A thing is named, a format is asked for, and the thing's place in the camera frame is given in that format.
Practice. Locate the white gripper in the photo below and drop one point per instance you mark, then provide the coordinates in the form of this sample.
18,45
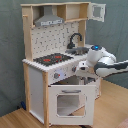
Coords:
83,70

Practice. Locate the white oven door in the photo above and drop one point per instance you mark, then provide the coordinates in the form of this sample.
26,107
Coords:
71,104

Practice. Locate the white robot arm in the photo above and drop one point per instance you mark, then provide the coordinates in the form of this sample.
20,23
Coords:
100,63

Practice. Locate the wooden toy kitchen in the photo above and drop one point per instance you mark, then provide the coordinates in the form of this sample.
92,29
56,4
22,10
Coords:
46,40

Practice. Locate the right red oven knob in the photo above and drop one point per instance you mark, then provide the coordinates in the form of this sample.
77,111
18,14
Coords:
73,69

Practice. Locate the red oven knob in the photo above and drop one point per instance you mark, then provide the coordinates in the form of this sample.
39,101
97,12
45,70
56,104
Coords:
73,69
56,75

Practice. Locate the grey toy sink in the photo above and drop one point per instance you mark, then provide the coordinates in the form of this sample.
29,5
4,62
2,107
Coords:
77,51

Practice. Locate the left red oven knob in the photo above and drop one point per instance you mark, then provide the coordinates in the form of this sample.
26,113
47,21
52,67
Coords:
56,75

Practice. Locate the black toy faucet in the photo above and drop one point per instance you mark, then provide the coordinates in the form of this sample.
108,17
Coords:
73,40

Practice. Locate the black stovetop red burners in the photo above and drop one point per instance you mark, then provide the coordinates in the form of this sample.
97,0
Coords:
52,59

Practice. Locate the grey range hood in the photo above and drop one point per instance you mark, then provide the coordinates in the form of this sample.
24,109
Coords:
48,18

